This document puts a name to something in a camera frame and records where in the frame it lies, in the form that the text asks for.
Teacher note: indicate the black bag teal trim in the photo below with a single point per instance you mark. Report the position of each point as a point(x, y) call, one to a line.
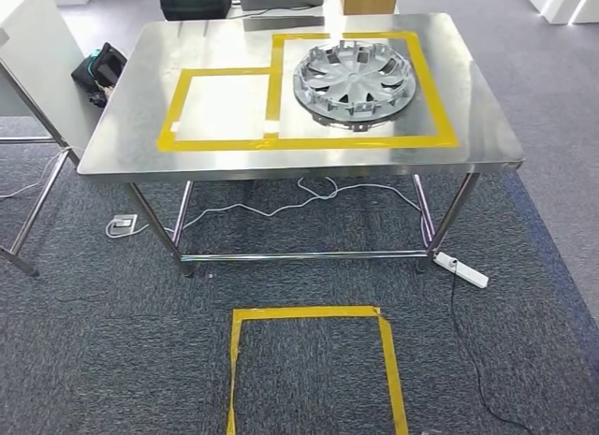
point(109, 63)

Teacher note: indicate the black carrying case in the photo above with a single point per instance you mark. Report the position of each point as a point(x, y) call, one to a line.
point(196, 7)

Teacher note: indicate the white desk steel legs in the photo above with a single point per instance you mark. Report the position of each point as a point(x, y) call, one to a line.
point(42, 60)

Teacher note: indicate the stainless steel workbench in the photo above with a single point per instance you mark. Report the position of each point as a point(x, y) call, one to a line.
point(131, 128)

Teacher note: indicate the white power strip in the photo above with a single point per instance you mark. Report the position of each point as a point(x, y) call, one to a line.
point(461, 270)

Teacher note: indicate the yellow floor tape square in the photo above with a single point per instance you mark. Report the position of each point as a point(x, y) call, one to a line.
point(304, 312)

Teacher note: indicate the silver wheel hubcap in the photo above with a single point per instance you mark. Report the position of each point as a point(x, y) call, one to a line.
point(350, 79)

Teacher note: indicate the floor socket white plug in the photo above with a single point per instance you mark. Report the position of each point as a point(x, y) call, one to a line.
point(124, 224)

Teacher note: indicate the white plinth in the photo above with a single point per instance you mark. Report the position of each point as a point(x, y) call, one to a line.
point(557, 1)

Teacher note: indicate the white table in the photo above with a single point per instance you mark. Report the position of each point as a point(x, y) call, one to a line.
point(333, 4)

